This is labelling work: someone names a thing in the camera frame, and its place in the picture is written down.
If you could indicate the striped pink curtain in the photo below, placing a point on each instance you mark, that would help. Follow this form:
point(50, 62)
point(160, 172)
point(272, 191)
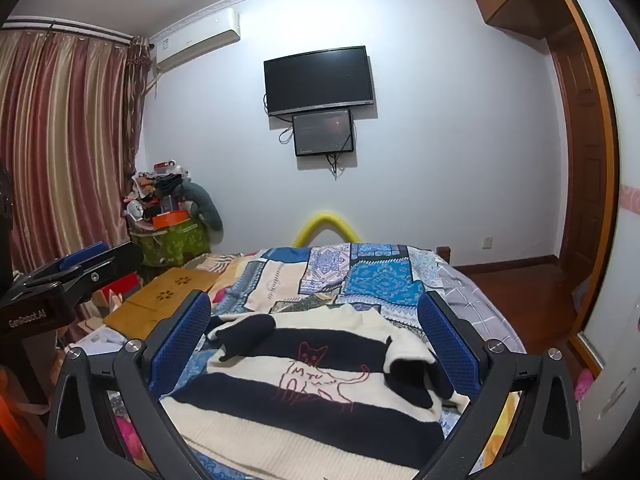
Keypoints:
point(65, 150)

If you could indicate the white wall socket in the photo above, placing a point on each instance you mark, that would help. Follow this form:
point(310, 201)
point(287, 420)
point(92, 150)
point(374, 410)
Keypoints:
point(488, 242)

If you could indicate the small black wall monitor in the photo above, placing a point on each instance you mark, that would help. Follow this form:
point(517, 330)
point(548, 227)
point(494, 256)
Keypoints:
point(322, 132)

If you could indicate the yellow foam tube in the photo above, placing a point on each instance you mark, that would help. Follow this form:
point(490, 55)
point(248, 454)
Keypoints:
point(325, 220)

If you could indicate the grey checked bedsheet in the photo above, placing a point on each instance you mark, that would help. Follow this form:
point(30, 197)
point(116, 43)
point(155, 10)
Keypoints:
point(475, 295)

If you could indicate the green fabric storage bag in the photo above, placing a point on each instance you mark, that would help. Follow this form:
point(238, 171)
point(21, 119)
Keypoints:
point(175, 245)

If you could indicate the blue patchwork blanket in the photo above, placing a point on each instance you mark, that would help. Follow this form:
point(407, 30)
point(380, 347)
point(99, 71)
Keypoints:
point(380, 280)

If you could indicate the wooden lap desk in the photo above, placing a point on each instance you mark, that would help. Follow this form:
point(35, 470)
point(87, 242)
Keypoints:
point(165, 295)

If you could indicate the orange plastic bag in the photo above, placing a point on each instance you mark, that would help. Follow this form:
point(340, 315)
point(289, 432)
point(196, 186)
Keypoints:
point(17, 420)

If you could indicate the pile of household clutter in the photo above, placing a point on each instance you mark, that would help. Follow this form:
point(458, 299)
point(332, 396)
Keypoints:
point(155, 190)

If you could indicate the orange box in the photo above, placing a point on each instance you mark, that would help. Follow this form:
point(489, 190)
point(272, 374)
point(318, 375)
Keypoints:
point(170, 220)

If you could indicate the white air conditioner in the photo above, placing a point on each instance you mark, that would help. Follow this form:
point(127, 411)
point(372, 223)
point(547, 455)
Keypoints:
point(195, 40)

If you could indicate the red box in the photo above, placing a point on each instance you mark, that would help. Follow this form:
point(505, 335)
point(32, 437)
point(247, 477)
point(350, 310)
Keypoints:
point(125, 290)

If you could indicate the black and white striped sweater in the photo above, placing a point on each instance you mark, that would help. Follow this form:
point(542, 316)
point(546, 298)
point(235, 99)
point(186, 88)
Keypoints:
point(300, 395)

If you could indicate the wooden bed post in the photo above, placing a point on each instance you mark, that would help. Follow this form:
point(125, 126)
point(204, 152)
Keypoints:
point(443, 254)

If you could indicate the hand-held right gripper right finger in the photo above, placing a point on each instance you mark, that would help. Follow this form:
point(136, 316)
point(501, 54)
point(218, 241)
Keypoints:
point(445, 345)

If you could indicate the black wall television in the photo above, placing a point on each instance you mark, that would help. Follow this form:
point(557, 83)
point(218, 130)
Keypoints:
point(320, 80)

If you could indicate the pink slipper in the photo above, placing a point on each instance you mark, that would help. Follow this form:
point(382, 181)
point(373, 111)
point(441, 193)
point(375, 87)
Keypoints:
point(584, 385)

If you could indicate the brown wooden door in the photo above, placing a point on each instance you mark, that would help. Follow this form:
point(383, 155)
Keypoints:
point(580, 150)

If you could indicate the curtain rod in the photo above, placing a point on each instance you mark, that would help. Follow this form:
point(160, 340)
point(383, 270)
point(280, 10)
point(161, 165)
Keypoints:
point(75, 27)

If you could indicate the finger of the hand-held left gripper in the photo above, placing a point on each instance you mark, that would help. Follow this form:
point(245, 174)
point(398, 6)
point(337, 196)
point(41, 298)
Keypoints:
point(82, 255)
point(112, 265)

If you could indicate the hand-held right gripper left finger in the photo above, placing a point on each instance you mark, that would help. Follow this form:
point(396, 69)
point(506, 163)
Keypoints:
point(182, 342)

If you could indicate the grey plush toy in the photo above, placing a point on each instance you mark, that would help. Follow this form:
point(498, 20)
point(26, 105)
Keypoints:
point(205, 205)

